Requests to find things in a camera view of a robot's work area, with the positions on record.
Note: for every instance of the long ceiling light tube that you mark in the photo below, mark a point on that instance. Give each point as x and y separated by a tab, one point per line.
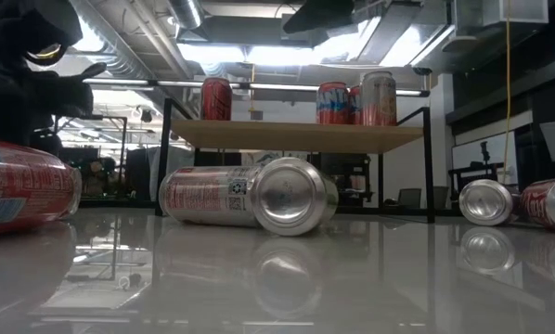
282	86

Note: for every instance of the dark red Coca-Cola can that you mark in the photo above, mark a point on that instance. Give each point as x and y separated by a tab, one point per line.
486	201

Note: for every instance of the grey office chair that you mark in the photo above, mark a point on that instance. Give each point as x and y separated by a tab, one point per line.
409	198
441	196

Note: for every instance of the red soda can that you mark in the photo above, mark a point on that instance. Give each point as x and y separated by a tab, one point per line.
216	98

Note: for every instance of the white wall board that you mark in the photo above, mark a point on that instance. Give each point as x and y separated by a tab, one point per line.
468	153

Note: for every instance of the silver and orange sparkling can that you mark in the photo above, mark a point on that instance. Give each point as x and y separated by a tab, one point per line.
378	98

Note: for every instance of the wooden shelf with black legs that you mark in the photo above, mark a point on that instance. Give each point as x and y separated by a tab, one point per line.
296	137

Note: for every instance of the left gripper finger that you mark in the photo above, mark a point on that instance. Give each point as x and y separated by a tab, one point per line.
64	102
64	80

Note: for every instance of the white ventilation unit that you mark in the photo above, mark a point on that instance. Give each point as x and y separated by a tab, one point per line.
514	11

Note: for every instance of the green soda can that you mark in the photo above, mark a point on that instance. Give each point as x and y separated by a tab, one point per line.
289	195

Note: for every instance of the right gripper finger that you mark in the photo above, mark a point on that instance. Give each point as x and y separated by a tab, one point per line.
324	14

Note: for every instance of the black tripod stand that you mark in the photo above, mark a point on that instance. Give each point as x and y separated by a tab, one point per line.
484	158

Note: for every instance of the black equipment cart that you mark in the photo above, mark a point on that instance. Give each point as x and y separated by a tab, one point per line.
347	176

